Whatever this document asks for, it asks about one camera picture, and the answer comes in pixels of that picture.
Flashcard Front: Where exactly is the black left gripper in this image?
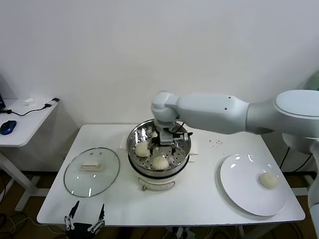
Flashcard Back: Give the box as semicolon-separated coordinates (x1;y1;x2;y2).
64;200;106;239

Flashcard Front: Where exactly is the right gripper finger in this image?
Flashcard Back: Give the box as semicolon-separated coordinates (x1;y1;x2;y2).
149;135;160;154
170;139;181;153

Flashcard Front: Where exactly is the glass lid with white handle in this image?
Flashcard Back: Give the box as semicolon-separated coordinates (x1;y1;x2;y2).
63;147;121;199

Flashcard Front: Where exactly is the perforated steel steamer basket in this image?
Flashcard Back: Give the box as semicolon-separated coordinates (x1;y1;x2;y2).
126;119;192;175

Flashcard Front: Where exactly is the white electric cooker base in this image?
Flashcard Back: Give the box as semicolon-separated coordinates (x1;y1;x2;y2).
120;135;201;192

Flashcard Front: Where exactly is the large white plate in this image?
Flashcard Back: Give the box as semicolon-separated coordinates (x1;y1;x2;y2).
220;154;288;217

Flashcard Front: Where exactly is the white power strip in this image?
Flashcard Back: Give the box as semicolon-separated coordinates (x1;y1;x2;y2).
174;227;197;239

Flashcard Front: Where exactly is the white side desk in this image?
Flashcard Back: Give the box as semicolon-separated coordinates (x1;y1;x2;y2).
0;99;61;212

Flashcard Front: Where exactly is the blue computer mouse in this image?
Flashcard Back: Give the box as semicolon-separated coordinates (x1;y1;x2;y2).
0;119;17;135

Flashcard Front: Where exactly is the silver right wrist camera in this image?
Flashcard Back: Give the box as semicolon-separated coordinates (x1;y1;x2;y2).
159;129;193;145

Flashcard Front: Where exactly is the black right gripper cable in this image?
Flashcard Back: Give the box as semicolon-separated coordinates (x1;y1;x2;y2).
171;120;194;136

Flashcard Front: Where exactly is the black power cable with brick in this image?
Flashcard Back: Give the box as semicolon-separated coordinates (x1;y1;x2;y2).
279;145;291;170

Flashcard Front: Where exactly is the black cable with adapter plug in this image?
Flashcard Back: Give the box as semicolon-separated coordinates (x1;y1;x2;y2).
0;98;61;117

